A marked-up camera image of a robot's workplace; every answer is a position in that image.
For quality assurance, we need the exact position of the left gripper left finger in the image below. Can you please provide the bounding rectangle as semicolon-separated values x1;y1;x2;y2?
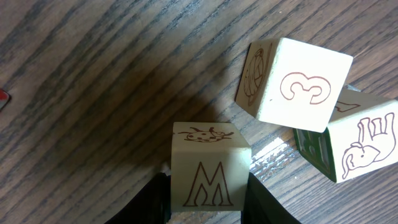
105;172;171;224

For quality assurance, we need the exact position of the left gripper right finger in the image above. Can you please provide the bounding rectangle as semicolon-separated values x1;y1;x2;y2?
241;172;300;224

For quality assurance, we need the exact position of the block green F side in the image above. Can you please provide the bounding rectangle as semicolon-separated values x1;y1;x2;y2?
170;122;252;212

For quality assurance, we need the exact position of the block green R number five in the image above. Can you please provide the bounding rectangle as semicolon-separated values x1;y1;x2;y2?
293;89;397;183

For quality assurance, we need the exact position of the block yellow C side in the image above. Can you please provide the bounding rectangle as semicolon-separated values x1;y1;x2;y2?
236;37;353;133

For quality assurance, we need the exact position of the red letter block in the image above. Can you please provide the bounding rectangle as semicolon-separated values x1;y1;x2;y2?
0;89;11;110

